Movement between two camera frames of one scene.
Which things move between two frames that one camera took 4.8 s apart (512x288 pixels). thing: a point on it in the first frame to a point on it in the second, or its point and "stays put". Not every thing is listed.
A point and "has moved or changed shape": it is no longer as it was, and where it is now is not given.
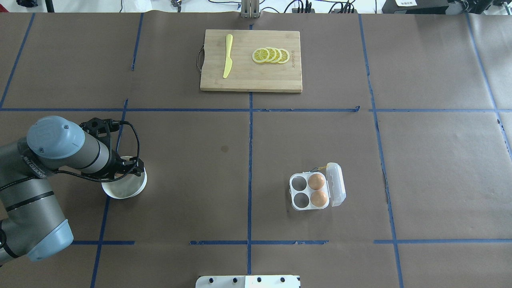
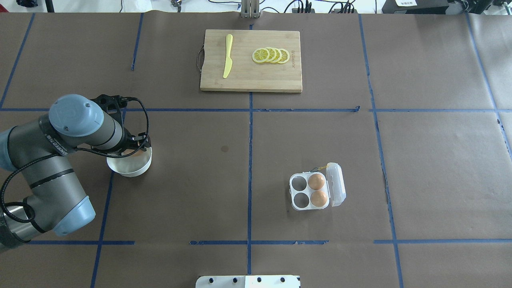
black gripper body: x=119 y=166 to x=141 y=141
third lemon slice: x=279 y=55 stays put
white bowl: x=127 y=186 has moved or changed shape
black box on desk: x=415 y=7 stays put
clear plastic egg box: x=310 y=191 stays put
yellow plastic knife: x=229 y=61 stays put
